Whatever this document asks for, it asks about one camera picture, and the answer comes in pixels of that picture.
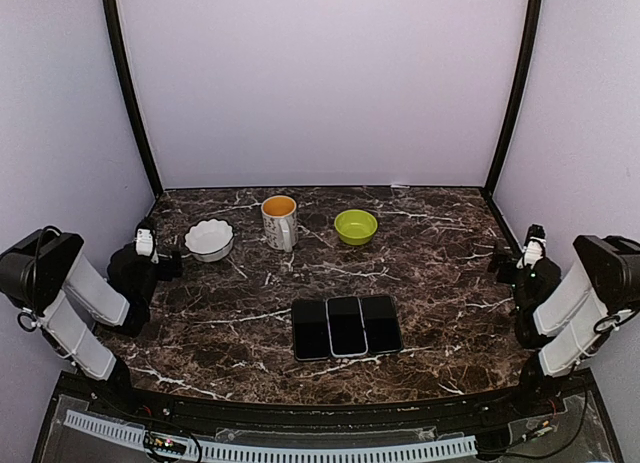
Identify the black front table rail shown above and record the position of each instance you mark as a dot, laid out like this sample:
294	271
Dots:
484	412

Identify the small circuit board with leds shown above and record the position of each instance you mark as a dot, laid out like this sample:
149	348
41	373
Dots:
162	445

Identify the green bowl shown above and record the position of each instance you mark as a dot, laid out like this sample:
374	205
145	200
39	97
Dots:
355	227

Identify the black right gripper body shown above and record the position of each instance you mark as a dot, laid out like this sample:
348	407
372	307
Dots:
510	259

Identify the black phone case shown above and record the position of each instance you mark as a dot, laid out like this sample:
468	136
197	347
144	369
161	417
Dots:
293	333

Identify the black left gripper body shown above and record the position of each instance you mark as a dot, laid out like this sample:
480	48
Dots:
168	272

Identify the left black frame post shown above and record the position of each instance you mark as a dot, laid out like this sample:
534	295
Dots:
119	53

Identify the black frame post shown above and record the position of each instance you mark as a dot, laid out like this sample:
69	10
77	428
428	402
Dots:
119	53
521	72

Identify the white slotted cable duct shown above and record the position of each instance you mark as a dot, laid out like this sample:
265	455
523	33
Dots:
130	436

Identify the right black frame post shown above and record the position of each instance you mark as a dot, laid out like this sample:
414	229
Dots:
521	72

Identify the black phone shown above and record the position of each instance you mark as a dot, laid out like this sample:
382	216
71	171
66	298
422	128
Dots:
346	327
401	333

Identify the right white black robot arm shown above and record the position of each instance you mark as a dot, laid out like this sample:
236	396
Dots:
565	317

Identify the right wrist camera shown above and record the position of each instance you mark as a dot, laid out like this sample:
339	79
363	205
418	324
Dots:
534	248

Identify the white scalloped bowl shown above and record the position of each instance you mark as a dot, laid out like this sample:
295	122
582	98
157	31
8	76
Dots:
210	241

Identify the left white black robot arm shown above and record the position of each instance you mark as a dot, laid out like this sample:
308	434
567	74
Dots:
48	277

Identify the white mug orange inside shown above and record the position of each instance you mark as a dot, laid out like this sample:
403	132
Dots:
279	214

